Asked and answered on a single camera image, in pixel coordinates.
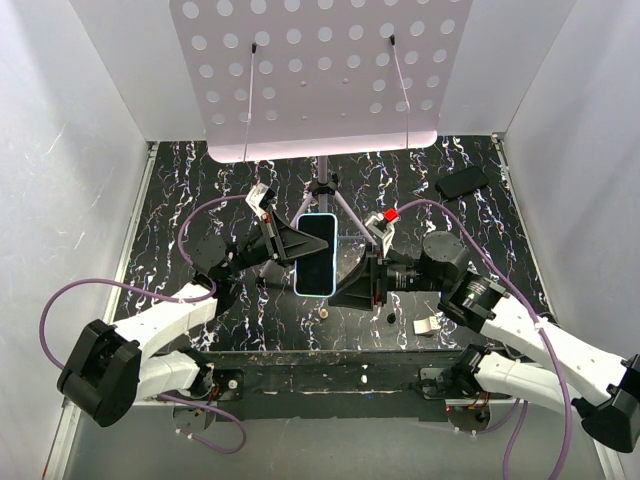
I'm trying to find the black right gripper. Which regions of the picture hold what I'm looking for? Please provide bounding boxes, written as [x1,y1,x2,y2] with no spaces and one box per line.
[327,241,447,311]

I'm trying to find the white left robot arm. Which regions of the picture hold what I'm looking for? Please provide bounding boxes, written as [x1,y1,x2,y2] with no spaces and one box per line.
[57,213,337,427]

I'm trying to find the black metal base plate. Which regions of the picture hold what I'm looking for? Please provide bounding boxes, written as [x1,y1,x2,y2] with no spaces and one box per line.
[199,349,494,424]

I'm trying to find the white perforated music stand desk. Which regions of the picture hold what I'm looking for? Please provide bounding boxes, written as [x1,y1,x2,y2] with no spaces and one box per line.
[169,0,472,163]

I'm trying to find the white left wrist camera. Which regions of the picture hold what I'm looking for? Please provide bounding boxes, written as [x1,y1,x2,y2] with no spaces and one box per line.
[245,183,276,218]

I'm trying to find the aluminium frame rail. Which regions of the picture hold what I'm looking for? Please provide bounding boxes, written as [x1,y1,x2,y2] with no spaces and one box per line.
[42,142,159,480]

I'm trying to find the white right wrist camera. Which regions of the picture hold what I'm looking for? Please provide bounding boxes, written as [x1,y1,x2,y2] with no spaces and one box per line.
[364,208,400,257]

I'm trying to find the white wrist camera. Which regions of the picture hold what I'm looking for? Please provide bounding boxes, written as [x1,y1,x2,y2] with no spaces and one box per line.
[245,183,276,218]
[364,208,400,257]

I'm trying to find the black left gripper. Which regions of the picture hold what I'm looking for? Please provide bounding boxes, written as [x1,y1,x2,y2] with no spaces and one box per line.
[224,210,330,277]

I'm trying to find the small white beige block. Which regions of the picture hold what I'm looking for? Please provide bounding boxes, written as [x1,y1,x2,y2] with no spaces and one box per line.
[413,316,441,336]

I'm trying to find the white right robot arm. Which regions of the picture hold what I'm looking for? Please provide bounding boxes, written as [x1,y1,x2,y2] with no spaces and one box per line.
[329,231,639,453]

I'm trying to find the light blue phone case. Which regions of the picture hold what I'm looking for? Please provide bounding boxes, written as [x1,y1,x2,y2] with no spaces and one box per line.
[293,212,338,298]

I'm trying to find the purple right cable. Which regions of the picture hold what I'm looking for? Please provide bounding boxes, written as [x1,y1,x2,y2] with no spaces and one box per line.
[394,199,576,480]

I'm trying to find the black phone case on table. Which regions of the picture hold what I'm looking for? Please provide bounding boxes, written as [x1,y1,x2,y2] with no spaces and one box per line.
[435,166,489,200]

